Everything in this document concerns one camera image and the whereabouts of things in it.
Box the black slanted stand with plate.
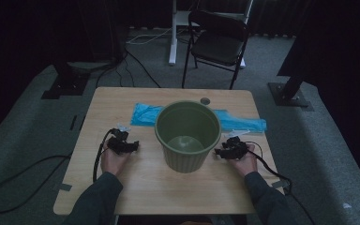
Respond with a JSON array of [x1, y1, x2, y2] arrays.
[[268, 69, 315, 113]]

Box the thin black cables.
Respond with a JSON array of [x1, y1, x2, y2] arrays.
[[95, 46, 162, 89]]

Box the white cable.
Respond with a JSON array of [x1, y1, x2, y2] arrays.
[[126, 27, 173, 46]]

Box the green ribbed plastic bin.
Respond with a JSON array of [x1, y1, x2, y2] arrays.
[[154, 99, 223, 174]]

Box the black stand with square base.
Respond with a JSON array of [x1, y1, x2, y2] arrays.
[[40, 61, 92, 100]]

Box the blue plastic bag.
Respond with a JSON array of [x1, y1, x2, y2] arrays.
[[129, 102, 268, 134]]

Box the thick black looped cable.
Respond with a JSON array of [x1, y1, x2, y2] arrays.
[[0, 154, 73, 215]]

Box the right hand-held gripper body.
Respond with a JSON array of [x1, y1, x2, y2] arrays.
[[221, 128, 251, 160]]

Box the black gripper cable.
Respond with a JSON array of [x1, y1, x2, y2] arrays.
[[246, 141, 317, 225], [92, 127, 117, 184]]

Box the person's left hand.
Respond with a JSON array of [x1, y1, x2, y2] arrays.
[[100, 139, 131, 176]]

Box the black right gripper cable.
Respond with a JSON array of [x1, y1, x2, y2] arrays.
[[246, 141, 317, 225]]

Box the black folding chair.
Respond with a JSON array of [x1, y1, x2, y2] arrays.
[[181, 9, 250, 91]]

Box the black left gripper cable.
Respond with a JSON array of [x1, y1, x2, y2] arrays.
[[92, 127, 117, 184]]

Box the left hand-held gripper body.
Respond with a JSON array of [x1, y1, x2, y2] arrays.
[[106, 123, 133, 156]]

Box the person's right hand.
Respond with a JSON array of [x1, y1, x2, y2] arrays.
[[229, 143, 259, 177]]

